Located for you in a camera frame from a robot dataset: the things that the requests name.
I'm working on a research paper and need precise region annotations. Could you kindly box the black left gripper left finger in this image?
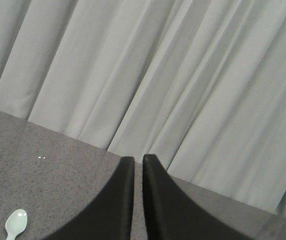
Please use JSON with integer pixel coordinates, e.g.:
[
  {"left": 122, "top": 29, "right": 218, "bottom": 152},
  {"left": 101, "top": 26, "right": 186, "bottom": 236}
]
[{"left": 45, "top": 156, "right": 135, "bottom": 240}]

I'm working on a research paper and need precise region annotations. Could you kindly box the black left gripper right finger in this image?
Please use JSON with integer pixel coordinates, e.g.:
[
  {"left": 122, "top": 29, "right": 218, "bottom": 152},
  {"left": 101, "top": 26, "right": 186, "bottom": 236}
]
[{"left": 142, "top": 154, "right": 249, "bottom": 240}]

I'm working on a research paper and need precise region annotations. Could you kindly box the pale green plastic spoon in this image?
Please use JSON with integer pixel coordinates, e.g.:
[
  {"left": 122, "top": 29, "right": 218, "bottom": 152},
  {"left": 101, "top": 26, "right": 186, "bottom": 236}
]
[{"left": 5, "top": 209, "right": 28, "bottom": 240}]

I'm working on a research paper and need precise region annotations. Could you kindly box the white curtain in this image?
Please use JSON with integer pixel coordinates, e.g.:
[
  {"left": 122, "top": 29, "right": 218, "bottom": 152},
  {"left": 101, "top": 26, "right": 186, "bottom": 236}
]
[{"left": 0, "top": 0, "right": 286, "bottom": 218}]

